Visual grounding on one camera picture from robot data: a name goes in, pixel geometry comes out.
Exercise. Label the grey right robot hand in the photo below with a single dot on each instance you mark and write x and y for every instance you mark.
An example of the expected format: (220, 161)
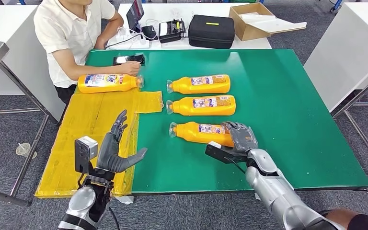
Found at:
(242, 139)

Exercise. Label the person's right hand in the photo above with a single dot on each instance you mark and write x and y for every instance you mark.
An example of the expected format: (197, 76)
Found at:
(130, 68)

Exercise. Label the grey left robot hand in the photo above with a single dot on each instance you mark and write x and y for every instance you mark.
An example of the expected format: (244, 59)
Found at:
(111, 158)

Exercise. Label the black smartphone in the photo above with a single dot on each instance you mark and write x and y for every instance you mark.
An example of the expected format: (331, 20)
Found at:
(133, 58)

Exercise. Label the orange detergent bottle clear cap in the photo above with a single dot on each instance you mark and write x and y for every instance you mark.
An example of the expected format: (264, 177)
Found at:
(184, 86)
(107, 85)
(184, 108)
(190, 135)

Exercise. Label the person's right forearm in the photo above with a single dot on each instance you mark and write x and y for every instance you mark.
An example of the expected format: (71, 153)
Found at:
(82, 70)

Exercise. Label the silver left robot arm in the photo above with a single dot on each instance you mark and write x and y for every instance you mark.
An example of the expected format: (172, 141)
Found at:
(82, 203)

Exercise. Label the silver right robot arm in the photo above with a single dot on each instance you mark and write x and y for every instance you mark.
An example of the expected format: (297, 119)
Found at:
(279, 193)

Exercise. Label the person's left forearm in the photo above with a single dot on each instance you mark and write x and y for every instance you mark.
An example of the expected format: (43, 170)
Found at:
(109, 30)

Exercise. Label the white power strip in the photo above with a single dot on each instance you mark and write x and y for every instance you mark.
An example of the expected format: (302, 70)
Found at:
(133, 44)

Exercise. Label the small black device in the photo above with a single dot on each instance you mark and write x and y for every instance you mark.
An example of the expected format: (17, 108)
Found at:
(149, 32)

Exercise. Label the yellow taped cardboard sheet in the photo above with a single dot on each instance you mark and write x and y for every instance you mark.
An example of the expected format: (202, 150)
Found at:
(76, 133)

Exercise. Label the dark tablet computer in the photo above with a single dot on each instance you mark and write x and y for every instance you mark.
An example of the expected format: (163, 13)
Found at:
(134, 14)

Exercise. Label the black label printer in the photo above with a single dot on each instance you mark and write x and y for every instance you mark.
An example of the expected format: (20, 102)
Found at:
(171, 31)

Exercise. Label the white table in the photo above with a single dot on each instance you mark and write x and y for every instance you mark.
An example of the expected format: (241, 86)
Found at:
(163, 9)
(349, 47)
(9, 22)

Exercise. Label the person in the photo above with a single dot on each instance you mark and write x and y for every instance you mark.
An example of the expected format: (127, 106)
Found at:
(63, 31)

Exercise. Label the black zip carry case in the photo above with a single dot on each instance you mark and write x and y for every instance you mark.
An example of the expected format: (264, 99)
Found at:
(212, 33)

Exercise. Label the clear plastic cup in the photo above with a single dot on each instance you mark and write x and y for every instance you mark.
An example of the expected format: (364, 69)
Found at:
(22, 149)

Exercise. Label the brown cardboard box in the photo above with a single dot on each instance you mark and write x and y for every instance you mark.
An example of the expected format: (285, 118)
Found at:
(247, 31)

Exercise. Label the white paper sheet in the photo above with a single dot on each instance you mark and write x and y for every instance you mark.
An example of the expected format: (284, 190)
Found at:
(276, 25)

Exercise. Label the steel table legs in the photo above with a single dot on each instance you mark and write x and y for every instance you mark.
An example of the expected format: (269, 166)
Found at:
(361, 136)

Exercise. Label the person's leg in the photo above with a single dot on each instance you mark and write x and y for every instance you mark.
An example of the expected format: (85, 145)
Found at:
(361, 222)

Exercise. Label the blue wheeled cart base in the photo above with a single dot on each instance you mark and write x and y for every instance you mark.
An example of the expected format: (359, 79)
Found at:
(335, 4)

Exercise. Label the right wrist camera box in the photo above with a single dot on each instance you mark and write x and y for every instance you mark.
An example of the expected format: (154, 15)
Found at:
(222, 154)

